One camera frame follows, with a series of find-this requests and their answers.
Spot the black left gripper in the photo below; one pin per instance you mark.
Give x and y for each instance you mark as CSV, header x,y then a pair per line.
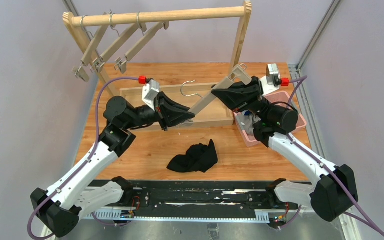
x,y
160,110

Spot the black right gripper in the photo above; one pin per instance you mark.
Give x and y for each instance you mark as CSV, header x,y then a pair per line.
x,y
253,93

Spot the wooden hanger of black underwear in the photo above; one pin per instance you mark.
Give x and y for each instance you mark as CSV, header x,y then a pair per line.
x,y
237,72

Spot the grey underwear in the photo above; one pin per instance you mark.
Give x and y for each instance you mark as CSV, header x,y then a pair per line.
x,y
248,121

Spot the black underwear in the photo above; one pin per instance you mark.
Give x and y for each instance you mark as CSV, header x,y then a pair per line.
x,y
198,158

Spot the wooden hanger of blue underwear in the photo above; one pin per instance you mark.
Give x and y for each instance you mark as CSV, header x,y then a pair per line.
x,y
121,62

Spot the wooden hanger of grey underwear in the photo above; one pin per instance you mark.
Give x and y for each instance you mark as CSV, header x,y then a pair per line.
x,y
122,39

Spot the blue white underwear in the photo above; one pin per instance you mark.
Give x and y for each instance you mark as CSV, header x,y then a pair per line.
x,y
247,113

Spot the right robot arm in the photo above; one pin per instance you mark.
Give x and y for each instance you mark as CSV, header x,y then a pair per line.
x,y
333,189

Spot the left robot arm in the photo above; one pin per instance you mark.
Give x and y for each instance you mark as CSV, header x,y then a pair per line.
x,y
86,165

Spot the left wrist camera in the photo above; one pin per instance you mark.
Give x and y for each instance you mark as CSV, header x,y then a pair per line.
x,y
150,92

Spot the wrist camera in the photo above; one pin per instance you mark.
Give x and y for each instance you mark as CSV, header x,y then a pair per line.
x,y
150,92
271,82

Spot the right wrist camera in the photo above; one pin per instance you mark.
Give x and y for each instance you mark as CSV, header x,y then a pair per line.
x,y
271,82

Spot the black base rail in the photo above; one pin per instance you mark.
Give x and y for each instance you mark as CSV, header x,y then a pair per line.
x,y
192,201

